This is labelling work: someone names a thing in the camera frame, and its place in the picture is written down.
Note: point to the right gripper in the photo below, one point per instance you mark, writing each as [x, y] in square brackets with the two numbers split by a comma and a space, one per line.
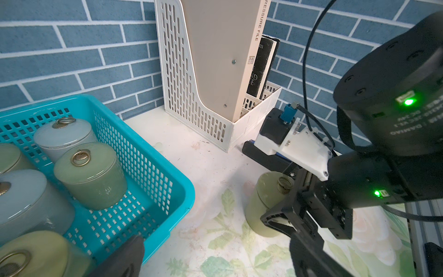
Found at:
[308, 206]

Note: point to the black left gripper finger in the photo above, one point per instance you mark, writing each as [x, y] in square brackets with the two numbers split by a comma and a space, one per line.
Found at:
[126, 261]

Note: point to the light olive tea canister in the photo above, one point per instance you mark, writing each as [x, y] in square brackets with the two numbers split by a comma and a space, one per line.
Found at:
[271, 188]

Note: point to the yellow green tea canister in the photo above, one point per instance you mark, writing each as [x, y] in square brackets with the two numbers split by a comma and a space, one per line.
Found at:
[44, 254]

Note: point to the grey blue tea canister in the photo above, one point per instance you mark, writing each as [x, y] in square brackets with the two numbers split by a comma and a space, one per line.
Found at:
[29, 203]

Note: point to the olive green tea canister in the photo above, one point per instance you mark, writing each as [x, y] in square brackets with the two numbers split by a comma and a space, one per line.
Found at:
[13, 159]

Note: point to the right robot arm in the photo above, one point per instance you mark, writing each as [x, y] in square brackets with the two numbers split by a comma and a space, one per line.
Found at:
[390, 114]

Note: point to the teal plastic basket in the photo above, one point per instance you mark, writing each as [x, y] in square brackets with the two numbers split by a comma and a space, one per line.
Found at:
[158, 194]

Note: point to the floral table mat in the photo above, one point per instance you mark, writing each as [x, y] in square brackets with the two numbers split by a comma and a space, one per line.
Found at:
[215, 240]

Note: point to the white perforated file holder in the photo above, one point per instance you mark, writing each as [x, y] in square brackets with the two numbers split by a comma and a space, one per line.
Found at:
[180, 87]

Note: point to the black book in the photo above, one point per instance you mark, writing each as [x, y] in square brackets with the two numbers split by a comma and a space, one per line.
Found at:
[265, 55]

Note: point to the beige pressure file folder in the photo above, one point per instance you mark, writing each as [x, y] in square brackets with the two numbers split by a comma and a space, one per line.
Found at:
[224, 39]

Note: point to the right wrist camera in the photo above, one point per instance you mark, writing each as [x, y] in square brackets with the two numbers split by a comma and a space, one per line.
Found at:
[281, 133]

